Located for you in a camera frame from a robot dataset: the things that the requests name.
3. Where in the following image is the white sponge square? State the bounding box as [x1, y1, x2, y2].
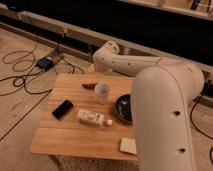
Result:
[120, 138, 137, 155]

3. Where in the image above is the black eraser block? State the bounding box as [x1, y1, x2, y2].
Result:
[52, 100, 73, 120]

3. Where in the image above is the black floor cable right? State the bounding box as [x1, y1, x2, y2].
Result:
[189, 94, 213, 167]

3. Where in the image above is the dark round bowl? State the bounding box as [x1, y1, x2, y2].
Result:
[115, 94, 132, 124]

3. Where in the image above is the small brown object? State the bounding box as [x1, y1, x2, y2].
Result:
[82, 83, 97, 89]

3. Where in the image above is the wooden table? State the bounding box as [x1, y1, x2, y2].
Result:
[29, 74, 137, 161]

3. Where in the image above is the blue black power box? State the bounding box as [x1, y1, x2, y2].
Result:
[36, 57, 54, 71]

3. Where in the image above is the white paper cup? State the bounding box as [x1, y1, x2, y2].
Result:
[94, 82, 111, 104]

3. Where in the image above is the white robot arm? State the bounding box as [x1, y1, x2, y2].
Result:
[93, 41, 204, 171]

